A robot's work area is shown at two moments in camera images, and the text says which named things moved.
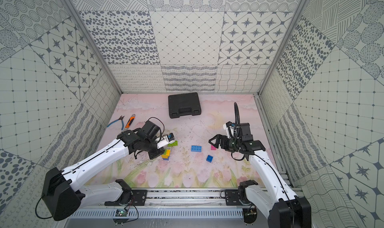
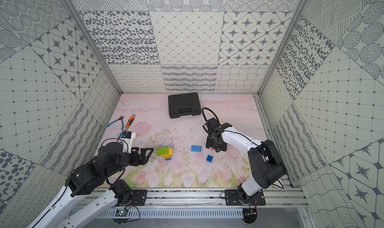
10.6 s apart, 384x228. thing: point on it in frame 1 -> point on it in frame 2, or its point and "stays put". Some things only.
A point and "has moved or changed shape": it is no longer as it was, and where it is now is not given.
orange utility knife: [130, 121] stays put
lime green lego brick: [173, 144] has moved or changed shape
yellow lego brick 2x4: [168, 154] stays put
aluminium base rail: [175, 198] stays put
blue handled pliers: [120, 118] stays put
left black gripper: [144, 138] -> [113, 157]
